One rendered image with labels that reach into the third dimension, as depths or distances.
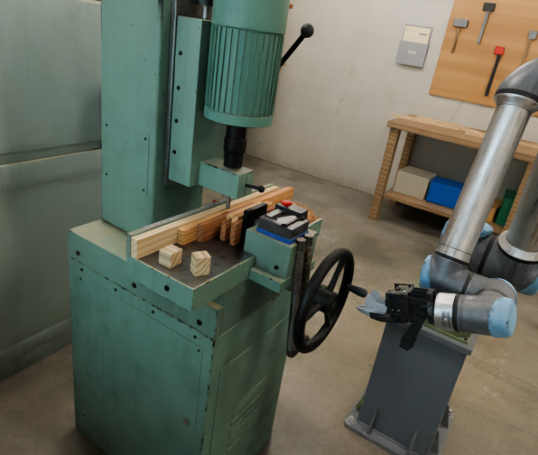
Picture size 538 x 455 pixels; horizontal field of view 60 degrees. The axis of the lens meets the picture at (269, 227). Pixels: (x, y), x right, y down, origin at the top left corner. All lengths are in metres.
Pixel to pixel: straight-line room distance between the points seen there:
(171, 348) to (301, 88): 3.93
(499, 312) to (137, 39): 1.08
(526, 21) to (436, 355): 3.10
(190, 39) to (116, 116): 0.32
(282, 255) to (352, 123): 3.65
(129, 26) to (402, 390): 1.51
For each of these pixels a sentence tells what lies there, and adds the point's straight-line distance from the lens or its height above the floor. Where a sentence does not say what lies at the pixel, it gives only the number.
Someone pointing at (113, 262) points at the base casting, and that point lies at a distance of 1.36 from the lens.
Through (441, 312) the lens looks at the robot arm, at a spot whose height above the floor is 0.87.
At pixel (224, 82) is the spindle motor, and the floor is 1.29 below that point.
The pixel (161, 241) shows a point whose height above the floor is 0.92.
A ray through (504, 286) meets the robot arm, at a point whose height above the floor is 0.93.
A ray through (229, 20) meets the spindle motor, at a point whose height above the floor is 1.43.
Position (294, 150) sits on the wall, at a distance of 5.03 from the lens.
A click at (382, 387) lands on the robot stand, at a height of 0.23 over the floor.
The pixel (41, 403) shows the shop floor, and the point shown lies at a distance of 2.08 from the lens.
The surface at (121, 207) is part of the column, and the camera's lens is 1.45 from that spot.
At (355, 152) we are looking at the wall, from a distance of 4.73.
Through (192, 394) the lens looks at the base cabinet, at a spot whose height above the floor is 0.51.
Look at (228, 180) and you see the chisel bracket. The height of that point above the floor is 1.05.
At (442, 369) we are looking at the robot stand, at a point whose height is 0.43.
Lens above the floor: 1.44
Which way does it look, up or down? 24 degrees down
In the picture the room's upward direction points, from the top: 9 degrees clockwise
